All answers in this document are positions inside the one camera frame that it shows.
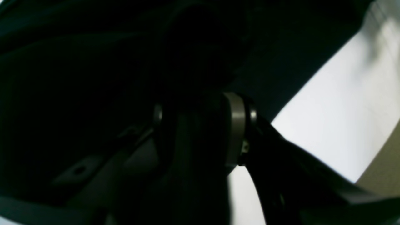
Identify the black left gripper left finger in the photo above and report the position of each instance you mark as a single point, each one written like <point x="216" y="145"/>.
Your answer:
<point x="112" y="185"/>

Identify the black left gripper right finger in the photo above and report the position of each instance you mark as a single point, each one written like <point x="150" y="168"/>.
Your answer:
<point x="293" y="186"/>

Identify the black T-shirt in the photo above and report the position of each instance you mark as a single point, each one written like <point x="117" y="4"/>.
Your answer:
<point x="84" y="72"/>

